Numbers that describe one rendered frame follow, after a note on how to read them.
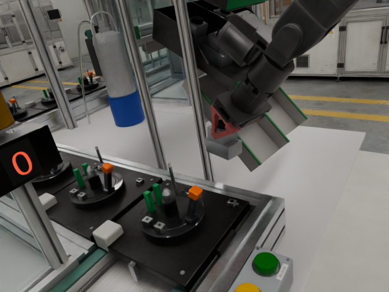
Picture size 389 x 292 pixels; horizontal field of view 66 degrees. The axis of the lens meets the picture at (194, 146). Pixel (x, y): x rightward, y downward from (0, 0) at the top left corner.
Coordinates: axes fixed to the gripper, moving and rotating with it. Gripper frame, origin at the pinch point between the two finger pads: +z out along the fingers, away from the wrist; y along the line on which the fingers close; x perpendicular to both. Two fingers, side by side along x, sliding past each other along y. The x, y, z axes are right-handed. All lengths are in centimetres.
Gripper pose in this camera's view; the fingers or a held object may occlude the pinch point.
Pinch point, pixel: (223, 131)
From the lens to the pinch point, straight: 61.4
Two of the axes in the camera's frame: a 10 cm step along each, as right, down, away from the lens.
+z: -3.8, 5.4, 7.6
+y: -7.2, 3.4, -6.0
